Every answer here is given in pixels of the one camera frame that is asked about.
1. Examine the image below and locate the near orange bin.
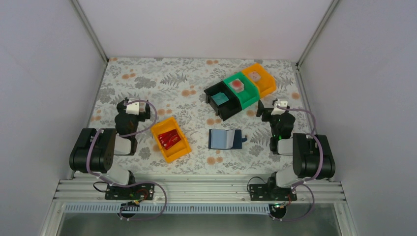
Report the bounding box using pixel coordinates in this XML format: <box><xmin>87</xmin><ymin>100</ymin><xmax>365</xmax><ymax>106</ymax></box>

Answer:
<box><xmin>151</xmin><ymin>117</ymin><xmax>191</xmax><ymax>163</ymax></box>

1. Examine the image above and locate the aluminium rail frame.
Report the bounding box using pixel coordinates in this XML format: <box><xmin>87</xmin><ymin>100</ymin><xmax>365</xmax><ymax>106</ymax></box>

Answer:
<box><xmin>53</xmin><ymin>174</ymin><xmax>346</xmax><ymax>204</ymax></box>

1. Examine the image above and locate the orange bin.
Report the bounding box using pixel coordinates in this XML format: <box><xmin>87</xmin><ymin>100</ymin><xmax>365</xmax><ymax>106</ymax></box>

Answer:
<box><xmin>242</xmin><ymin>63</ymin><xmax>277</xmax><ymax>98</ymax></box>
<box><xmin>151</xmin><ymin>117</ymin><xmax>191</xmax><ymax>163</ymax></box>

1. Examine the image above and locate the red VIP card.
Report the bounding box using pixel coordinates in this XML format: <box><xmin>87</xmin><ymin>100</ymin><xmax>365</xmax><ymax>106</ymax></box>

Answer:
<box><xmin>158</xmin><ymin>129</ymin><xmax>181</xmax><ymax>150</ymax></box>

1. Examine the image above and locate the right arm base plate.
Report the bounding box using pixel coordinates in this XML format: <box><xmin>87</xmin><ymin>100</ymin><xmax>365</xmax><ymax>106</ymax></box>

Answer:
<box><xmin>247</xmin><ymin>184</ymin><xmax>298</xmax><ymax>201</ymax></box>

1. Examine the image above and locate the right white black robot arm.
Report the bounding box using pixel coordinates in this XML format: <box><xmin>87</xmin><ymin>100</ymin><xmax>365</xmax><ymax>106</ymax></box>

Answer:
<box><xmin>256</xmin><ymin>99</ymin><xmax>336</xmax><ymax>189</ymax></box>

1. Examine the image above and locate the black bin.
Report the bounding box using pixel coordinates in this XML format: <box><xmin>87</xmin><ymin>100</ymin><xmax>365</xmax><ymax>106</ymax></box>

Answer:
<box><xmin>204</xmin><ymin>81</ymin><xmax>242</xmax><ymax>121</ymax></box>

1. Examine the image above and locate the far orange bin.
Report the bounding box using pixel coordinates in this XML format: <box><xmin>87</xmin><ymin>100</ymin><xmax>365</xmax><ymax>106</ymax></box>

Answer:
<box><xmin>242</xmin><ymin>63</ymin><xmax>277</xmax><ymax>98</ymax></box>

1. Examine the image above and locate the green bin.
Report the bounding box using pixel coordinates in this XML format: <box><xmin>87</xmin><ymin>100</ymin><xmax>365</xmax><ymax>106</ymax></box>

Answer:
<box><xmin>223</xmin><ymin>72</ymin><xmax>260</xmax><ymax>110</ymax></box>

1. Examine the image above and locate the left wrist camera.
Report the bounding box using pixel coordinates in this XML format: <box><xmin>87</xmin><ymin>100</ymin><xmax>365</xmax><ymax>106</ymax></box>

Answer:
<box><xmin>124</xmin><ymin>98</ymin><xmax>140</xmax><ymax>116</ymax></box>

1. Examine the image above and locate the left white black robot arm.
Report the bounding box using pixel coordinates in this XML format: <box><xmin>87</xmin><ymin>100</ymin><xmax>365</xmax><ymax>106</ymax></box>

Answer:
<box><xmin>69</xmin><ymin>98</ymin><xmax>158</xmax><ymax>192</ymax></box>

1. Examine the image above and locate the card in far orange bin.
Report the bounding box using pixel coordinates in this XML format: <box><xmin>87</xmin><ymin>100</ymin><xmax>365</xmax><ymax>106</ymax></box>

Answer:
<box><xmin>248</xmin><ymin>71</ymin><xmax>262</xmax><ymax>83</ymax></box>

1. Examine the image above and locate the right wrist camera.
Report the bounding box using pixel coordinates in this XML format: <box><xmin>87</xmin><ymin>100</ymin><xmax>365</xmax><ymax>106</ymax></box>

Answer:
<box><xmin>271</xmin><ymin>98</ymin><xmax>288</xmax><ymax>116</ymax></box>

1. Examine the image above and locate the blue card holder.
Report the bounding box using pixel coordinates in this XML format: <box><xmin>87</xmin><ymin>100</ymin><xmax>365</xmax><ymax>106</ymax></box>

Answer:
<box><xmin>208</xmin><ymin>129</ymin><xmax>247</xmax><ymax>150</ymax></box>

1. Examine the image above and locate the floral table mat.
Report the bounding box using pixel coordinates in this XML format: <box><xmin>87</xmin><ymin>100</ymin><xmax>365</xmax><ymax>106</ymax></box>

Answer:
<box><xmin>89</xmin><ymin>58</ymin><xmax>292</xmax><ymax>175</ymax></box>

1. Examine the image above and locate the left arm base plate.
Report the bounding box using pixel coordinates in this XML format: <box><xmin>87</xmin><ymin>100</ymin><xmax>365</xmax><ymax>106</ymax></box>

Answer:
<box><xmin>104</xmin><ymin>183</ymin><xmax>155</xmax><ymax>201</ymax></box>

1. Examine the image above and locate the teal card in black bin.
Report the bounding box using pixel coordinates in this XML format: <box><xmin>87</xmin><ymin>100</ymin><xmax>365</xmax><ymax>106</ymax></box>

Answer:
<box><xmin>211</xmin><ymin>92</ymin><xmax>229</xmax><ymax>106</ymax></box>

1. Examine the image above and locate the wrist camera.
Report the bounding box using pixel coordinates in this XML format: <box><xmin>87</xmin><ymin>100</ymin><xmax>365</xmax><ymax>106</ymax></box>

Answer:
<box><xmin>124</xmin><ymin>98</ymin><xmax>140</xmax><ymax>116</ymax></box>
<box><xmin>271</xmin><ymin>98</ymin><xmax>288</xmax><ymax>116</ymax></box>

